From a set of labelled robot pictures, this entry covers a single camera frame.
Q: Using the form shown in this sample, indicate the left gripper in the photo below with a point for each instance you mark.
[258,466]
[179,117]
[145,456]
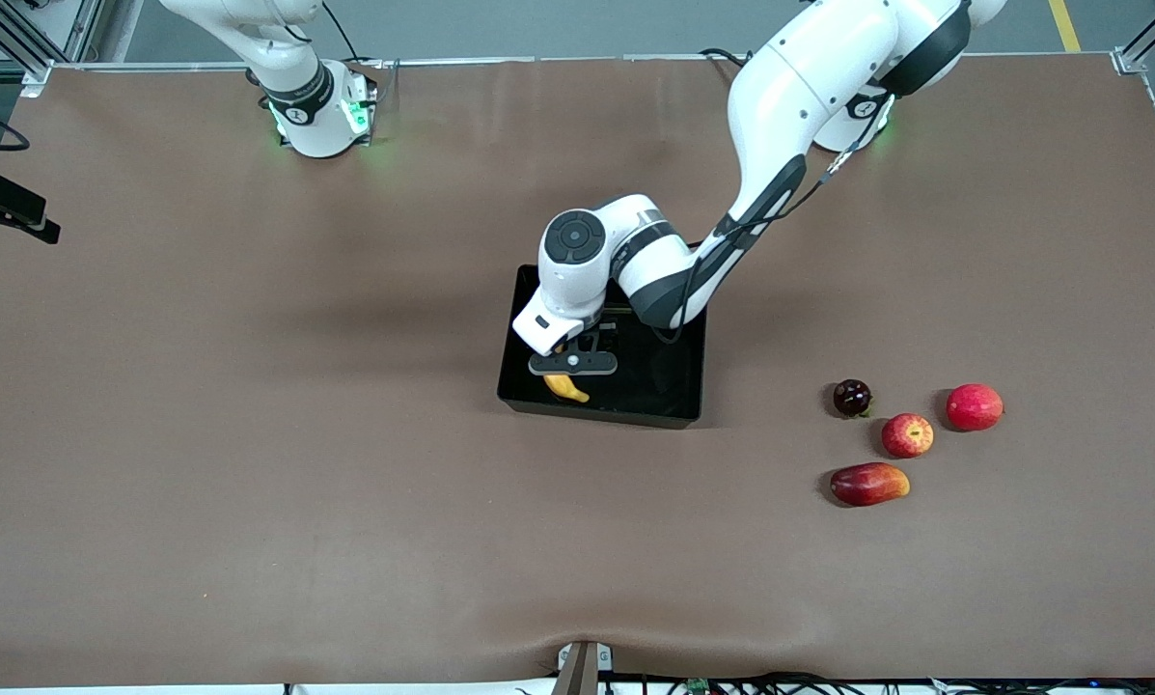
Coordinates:
[603,337]

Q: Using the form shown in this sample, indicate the yellow banana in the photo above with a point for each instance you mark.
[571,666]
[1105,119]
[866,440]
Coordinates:
[565,387]

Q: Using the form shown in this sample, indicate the black plastic tray box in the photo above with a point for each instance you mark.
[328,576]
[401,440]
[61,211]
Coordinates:
[654,386]

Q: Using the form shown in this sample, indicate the small red yellow apple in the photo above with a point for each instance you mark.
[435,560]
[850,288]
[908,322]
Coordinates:
[907,435]

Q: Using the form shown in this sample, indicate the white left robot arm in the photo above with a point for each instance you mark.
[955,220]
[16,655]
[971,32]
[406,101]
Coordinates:
[809,87]

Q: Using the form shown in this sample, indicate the dark purple round fruit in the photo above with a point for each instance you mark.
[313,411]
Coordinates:
[852,398]

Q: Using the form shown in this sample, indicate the red yellow mango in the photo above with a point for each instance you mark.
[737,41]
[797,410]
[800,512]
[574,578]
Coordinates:
[866,485]

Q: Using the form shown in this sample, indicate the small green circuit board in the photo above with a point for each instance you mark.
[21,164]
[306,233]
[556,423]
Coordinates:
[698,686]

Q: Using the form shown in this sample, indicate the brown table mat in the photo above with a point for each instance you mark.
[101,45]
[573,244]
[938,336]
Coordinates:
[249,483]

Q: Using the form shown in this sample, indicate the red round apple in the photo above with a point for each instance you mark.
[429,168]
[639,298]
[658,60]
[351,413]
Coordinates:
[975,407]

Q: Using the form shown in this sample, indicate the front camera mount bracket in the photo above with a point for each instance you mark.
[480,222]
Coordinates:
[582,668]

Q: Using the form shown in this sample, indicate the aluminium frame extrusion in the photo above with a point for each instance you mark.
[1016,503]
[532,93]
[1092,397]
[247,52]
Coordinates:
[1141,43]
[37,72]

